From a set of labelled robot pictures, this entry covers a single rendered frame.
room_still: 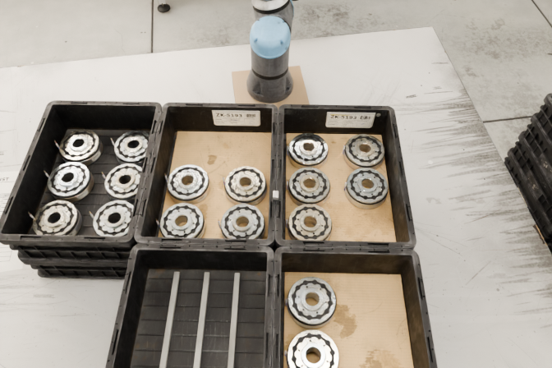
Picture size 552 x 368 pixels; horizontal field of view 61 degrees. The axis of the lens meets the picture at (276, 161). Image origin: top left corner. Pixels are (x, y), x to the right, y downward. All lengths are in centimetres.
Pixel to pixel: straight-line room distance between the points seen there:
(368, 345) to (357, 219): 29
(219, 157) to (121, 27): 194
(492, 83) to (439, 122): 130
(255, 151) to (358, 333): 52
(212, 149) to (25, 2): 243
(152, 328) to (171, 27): 220
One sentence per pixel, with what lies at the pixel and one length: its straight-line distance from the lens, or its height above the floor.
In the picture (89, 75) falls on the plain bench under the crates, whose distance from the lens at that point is 173.
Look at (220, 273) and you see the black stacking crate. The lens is 108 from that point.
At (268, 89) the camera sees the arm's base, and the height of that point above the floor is 78.
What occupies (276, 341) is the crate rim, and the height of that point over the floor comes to 92.
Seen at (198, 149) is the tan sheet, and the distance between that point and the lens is 126.
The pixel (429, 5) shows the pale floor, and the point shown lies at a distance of 324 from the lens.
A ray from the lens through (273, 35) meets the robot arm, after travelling 137.
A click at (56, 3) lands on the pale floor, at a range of 341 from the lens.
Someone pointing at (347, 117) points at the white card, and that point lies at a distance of 123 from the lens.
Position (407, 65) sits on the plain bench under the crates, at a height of 70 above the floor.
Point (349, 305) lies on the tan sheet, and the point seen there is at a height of 83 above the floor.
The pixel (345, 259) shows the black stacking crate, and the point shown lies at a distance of 102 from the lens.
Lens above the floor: 183
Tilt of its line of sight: 55 degrees down
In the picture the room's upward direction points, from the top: straight up
